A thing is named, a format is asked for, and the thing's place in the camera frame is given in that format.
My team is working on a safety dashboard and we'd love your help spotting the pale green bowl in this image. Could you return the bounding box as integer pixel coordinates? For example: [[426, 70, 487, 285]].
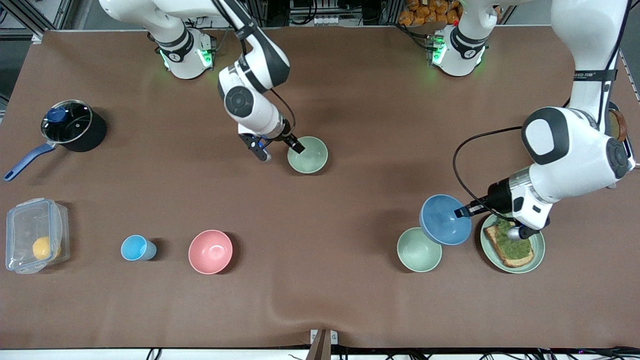
[[287, 136, 329, 175], [397, 227, 443, 273]]

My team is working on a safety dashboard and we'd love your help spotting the blue bowl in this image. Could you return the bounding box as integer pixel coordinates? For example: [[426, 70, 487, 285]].
[[419, 194, 473, 246]]

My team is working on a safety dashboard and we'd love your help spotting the pink bowl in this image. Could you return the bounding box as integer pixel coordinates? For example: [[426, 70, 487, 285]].
[[188, 229, 234, 275]]

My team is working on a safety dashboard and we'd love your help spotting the green lettuce leaf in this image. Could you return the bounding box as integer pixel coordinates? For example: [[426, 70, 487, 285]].
[[496, 220, 532, 260]]

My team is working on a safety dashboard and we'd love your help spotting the pale green plate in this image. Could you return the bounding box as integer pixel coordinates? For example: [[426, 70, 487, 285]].
[[480, 214, 546, 274]]

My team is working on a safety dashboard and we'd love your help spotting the toast slice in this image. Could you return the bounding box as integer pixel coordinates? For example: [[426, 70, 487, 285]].
[[483, 220, 535, 268]]

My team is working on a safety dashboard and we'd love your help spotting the beige chrome toaster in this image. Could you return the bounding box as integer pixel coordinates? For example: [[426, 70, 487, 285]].
[[602, 100, 637, 191]]

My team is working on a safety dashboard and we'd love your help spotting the brown bread slice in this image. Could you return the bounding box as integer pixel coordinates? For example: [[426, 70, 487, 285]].
[[612, 109, 628, 143]]

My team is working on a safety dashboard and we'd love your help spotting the orange snack bags pile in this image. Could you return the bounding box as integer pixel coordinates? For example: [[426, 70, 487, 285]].
[[398, 0, 461, 27]]

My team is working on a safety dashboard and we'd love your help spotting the light blue cup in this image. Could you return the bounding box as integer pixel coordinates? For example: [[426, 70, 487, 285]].
[[120, 234, 157, 262]]

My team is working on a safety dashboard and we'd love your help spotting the glass lid blue knob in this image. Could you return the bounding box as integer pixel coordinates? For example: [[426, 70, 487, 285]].
[[41, 100, 94, 144]]

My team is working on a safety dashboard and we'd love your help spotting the yellow orange fruit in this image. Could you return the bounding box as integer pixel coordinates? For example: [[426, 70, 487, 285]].
[[32, 236, 62, 261]]

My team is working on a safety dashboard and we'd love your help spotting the clear plastic lidded container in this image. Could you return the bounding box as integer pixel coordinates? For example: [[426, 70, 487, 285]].
[[5, 198, 71, 275]]

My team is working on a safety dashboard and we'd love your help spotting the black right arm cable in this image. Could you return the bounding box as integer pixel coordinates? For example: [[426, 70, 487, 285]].
[[270, 89, 297, 138]]

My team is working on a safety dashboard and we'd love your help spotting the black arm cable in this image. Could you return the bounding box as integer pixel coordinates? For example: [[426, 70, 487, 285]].
[[270, 89, 297, 138], [453, 126, 523, 221]]

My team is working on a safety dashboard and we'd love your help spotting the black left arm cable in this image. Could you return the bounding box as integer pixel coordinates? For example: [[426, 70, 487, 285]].
[[453, 126, 523, 221]]

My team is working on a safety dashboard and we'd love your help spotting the grey metal table bracket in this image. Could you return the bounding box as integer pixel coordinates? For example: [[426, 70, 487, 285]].
[[310, 329, 339, 346]]

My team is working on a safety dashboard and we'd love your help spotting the black pot blue handle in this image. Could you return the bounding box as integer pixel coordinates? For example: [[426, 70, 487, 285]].
[[4, 102, 108, 182]]

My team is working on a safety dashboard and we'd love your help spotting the brown angled post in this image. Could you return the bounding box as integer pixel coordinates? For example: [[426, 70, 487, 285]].
[[306, 330, 332, 360]]

